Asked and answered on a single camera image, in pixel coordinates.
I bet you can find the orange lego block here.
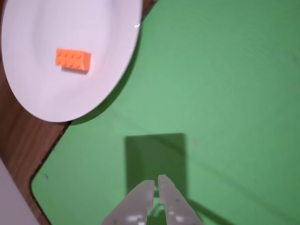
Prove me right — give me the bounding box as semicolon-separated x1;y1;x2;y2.
55;48;91;74

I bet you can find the green work mat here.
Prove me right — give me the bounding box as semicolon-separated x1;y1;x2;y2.
30;0;300;225

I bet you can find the white round plate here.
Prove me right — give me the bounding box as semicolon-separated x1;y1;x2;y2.
1;0;143;123

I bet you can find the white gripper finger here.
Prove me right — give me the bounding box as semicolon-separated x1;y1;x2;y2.
158;174;202;225
102;180;155;225

